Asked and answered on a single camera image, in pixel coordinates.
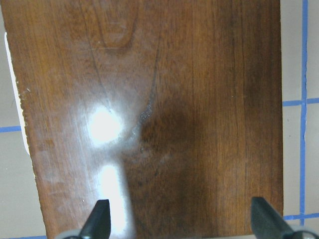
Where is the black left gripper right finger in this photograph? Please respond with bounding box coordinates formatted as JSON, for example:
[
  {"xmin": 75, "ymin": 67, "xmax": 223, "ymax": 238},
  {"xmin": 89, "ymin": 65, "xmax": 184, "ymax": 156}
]
[{"xmin": 251, "ymin": 197, "xmax": 294, "ymax": 239}]

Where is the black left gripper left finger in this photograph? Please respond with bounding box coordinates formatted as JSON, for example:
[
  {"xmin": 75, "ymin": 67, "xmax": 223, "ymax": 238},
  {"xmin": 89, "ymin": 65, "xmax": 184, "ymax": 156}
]
[{"xmin": 80, "ymin": 199, "xmax": 111, "ymax": 239}]

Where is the dark wooden drawer cabinet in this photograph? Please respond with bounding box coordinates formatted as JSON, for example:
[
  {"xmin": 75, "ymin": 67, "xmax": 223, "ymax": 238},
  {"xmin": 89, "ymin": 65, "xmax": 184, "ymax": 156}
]
[{"xmin": 0, "ymin": 0, "xmax": 284, "ymax": 239}]

